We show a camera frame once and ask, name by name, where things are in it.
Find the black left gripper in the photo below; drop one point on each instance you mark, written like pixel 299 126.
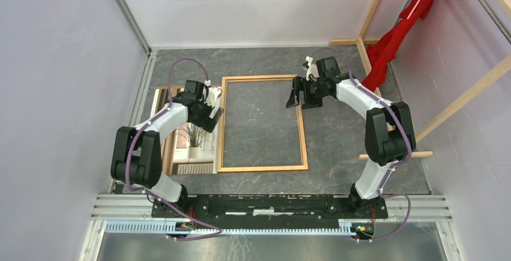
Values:
pixel 207 123

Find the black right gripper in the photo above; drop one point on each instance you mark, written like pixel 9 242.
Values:
pixel 308 102

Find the golden wooden picture frame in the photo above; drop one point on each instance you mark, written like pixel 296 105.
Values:
pixel 220 149

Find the plant window photo print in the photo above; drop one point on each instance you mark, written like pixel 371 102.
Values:
pixel 188 150

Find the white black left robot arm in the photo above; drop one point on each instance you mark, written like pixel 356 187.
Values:
pixel 136 159

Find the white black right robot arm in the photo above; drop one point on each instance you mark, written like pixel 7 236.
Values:
pixel 389 134

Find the light wooden beam structure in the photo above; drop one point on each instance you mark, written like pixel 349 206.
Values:
pixel 481 85

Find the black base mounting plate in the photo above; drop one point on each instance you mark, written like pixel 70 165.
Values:
pixel 278 211

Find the red cloth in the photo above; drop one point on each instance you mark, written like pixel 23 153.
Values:
pixel 385 50

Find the left controller board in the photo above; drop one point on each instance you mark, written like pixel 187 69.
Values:
pixel 185 226

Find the controller board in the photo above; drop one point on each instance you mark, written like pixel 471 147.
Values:
pixel 363 231
pixel 185 226

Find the right controller board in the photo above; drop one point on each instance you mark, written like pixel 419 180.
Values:
pixel 363 231

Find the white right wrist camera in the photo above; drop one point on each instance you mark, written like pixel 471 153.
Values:
pixel 311 69

